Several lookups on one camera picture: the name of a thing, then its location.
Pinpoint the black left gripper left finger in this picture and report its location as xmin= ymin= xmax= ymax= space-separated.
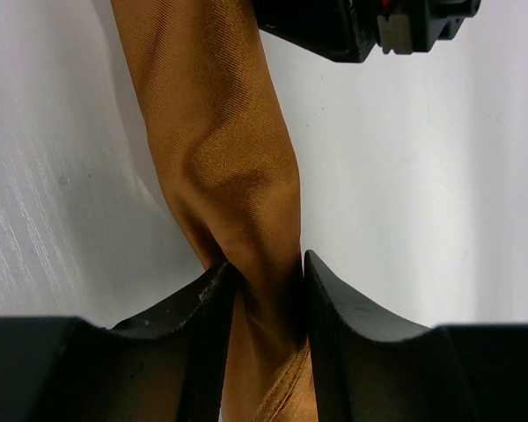
xmin=0 ymin=262 xmax=238 ymax=421

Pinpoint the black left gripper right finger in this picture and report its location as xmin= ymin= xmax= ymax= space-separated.
xmin=304 ymin=251 xmax=528 ymax=421

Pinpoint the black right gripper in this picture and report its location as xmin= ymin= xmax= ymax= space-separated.
xmin=253 ymin=0 xmax=480 ymax=62

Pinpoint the orange cloth napkin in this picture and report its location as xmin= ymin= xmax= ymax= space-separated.
xmin=112 ymin=1 xmax=318 ymax=421

